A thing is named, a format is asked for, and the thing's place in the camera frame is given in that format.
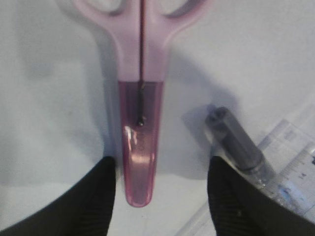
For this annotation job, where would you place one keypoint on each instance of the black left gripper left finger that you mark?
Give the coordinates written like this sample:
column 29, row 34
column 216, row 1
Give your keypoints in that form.
column 84, row 210

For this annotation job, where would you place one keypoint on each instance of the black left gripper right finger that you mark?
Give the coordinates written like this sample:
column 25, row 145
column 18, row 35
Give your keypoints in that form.
column 239, row 209

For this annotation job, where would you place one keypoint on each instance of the clear plastic ruler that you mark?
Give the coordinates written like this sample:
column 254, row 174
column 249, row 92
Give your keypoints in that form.
column 291, row 154

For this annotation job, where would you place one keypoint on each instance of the pink small scissors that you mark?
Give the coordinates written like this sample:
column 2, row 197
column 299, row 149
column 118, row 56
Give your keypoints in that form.
column 142, row 35

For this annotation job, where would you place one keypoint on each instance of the silver glitter pen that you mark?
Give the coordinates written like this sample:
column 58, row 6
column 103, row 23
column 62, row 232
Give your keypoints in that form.
column 237, row 148

